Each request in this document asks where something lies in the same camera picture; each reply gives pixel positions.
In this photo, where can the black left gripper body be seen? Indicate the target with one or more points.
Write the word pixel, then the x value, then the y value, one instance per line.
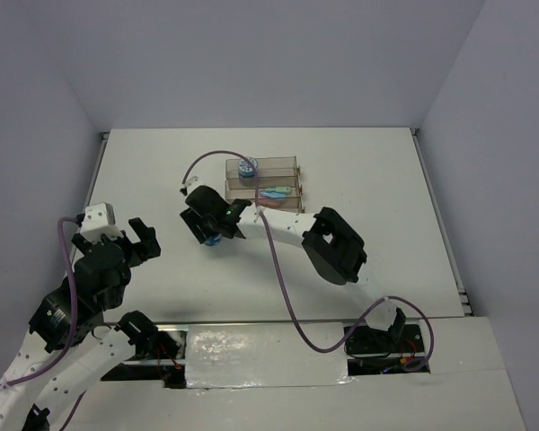
pixel 117 297

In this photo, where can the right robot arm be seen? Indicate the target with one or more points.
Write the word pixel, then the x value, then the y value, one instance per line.
pixel 336 251

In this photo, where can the green correction tape case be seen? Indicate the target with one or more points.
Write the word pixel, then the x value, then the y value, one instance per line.
pixel 285 190

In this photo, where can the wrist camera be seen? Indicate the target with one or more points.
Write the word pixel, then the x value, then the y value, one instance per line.
pixel 99 220
pixel 190 184

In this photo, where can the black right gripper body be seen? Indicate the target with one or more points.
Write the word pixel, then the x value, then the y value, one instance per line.
pixel 194 221

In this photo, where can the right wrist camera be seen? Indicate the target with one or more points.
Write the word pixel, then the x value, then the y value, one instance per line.
pixel 190 184

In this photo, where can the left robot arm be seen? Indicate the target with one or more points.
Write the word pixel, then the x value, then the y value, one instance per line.
pixel 46 375

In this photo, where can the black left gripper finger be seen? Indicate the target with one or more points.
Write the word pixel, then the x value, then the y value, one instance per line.
pixel 147 247
pixel 129 251

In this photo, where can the blue correction tape case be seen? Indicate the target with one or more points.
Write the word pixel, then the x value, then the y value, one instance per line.
pixel 269 194

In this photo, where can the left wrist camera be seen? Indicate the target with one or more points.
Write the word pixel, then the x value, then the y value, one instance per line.
pixel 99 220

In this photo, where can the clear tiered organizer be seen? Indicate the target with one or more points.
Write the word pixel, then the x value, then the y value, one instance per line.
pixel 273 172

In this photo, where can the blue jar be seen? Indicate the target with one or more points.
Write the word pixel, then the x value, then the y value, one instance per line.
pixel 247 170
pixel 213 240

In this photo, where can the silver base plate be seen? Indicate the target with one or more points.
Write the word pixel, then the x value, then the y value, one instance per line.
pixel 268 356

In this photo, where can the pink correction tape case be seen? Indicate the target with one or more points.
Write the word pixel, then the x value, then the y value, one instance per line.
pixel 270 202

